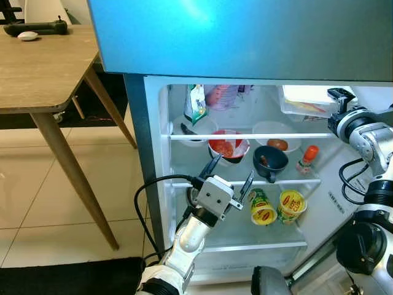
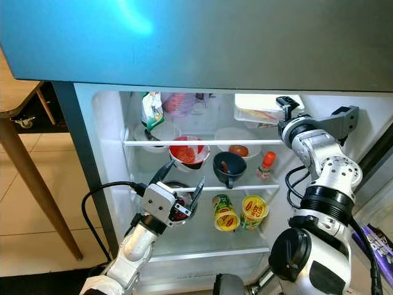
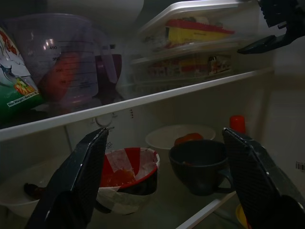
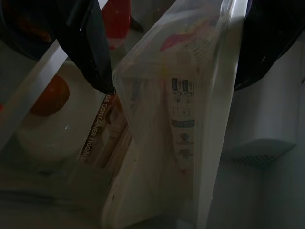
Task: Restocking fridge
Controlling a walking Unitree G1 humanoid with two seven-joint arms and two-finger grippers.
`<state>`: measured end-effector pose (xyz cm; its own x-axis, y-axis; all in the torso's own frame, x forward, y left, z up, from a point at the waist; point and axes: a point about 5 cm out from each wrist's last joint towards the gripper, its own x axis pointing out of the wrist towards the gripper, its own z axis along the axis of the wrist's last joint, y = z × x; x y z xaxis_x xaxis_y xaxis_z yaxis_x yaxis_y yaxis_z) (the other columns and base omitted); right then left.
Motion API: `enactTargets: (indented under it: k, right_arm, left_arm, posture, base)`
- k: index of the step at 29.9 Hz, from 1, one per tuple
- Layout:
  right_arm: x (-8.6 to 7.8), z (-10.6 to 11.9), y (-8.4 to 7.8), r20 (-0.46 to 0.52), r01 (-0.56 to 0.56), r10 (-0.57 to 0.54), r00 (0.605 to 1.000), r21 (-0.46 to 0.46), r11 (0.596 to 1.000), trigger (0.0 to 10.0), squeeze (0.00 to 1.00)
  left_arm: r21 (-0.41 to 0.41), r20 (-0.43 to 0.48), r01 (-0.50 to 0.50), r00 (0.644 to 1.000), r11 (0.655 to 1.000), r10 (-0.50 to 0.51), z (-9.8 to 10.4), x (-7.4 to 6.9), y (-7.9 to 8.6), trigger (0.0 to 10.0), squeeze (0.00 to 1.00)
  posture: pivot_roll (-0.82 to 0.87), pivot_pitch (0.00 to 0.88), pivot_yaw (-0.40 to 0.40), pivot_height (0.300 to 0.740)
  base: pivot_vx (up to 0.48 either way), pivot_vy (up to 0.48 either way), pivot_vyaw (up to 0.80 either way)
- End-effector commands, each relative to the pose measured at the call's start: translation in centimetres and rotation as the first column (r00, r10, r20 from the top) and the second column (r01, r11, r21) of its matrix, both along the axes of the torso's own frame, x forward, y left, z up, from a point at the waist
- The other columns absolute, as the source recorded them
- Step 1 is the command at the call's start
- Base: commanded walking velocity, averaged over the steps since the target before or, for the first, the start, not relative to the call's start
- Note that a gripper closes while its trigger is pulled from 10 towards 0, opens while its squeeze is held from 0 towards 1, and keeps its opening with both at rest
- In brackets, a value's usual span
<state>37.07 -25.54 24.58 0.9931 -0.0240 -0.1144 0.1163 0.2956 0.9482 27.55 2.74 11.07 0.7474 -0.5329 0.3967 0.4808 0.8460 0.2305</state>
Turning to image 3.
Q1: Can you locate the white thermostat dial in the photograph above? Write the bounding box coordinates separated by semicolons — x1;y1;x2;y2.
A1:
94;113;115;127

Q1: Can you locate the red tomato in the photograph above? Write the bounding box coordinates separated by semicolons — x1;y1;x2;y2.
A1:
174;132;204;146

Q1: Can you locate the dark maroon cup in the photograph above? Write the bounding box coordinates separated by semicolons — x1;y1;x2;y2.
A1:
95;53;123;98

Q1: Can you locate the yellow noodle cup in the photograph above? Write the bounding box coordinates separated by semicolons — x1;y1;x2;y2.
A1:
235;204;251;227

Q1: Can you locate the small red-capped bottle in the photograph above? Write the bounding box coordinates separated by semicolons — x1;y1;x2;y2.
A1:
229;114;246;134

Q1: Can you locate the clear plastic measuring jug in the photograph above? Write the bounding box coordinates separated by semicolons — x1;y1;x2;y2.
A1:
4;13;112;110

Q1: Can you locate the white-rimmed glass fridge shelf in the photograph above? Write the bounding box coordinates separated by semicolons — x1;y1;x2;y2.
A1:
0;66;275;144
176;190;239;229

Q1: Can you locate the clear lidded food container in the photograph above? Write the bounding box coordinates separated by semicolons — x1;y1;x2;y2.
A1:
130;51;233;86
138;1;260;52

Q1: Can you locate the white bowl with tomato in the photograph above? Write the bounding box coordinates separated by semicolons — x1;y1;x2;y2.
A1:
145;124;216;151

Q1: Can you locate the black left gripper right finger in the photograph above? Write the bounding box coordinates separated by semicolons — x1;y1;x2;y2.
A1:
222;127;305;229

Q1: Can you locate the dark blue cup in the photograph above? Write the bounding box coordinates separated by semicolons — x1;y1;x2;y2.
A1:
168;139;235;197

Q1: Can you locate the grey fridge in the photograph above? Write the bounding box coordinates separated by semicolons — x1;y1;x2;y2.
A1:
0;0;305;229

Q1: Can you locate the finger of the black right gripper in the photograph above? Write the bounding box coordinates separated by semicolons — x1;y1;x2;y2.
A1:
237;34;290;55

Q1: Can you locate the green snack bag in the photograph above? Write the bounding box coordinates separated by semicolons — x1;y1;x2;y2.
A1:
0;26;45;125

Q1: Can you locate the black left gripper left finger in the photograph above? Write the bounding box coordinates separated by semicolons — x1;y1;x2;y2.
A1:
26;127;110;229

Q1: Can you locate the red and white bowl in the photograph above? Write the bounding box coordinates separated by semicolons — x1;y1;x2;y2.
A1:
95;147;161;215

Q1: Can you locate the dark dried chili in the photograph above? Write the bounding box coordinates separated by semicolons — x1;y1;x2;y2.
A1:
23;182;46;200

